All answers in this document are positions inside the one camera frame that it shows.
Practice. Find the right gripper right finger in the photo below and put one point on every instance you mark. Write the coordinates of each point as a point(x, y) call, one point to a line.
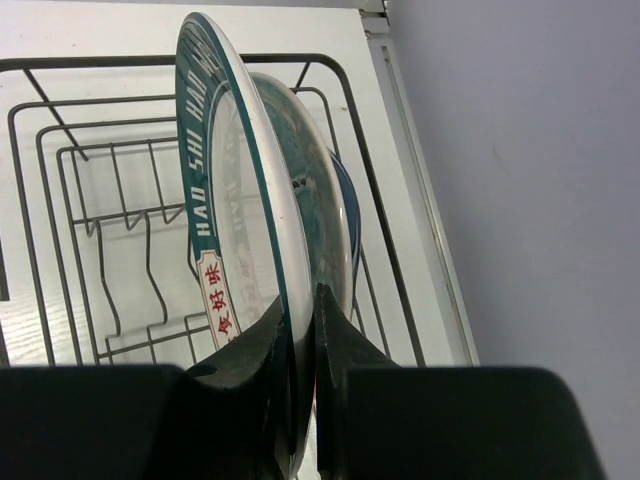
point(379, 420)

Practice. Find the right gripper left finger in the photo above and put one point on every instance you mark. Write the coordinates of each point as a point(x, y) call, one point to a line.
point(150, 425)

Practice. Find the white green-rimmed plate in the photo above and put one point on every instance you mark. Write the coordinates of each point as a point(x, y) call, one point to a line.
point(251, 260)

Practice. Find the red and teal floral plate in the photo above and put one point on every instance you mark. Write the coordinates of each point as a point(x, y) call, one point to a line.
point(316, 187)

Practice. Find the dark blue leaf plate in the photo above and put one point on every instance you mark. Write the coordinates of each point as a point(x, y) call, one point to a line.
point(352, 211)

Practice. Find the black wire dish rack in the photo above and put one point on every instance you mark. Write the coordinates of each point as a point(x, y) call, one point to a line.
point(97, 266)

